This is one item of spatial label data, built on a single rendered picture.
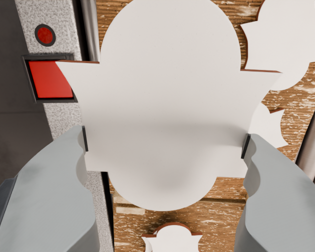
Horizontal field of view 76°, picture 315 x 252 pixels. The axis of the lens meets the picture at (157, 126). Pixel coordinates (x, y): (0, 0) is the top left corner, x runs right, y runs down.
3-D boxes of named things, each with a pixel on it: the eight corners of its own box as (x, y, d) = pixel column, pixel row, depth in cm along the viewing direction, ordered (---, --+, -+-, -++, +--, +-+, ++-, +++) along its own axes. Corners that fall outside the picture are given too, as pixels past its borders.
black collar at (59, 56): (38, 100, 35) (33, 103, 34) (26, 54, 32) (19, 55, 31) (81, 99, 35) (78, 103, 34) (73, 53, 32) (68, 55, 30)
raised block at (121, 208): (117, 203, 43) (115, 213, 40) (117, 196, 42) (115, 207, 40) (145, 205, 43) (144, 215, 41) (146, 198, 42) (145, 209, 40)
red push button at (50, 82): (42, 95, 35) (37, 98, 34) (32, 59, 32) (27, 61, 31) (76, 95, 35) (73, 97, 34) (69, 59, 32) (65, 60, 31)
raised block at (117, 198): (115, 193, 42) (112, 204, 39) (114, 186, 41) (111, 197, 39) (144, 195, 42) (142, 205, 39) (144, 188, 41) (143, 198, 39)
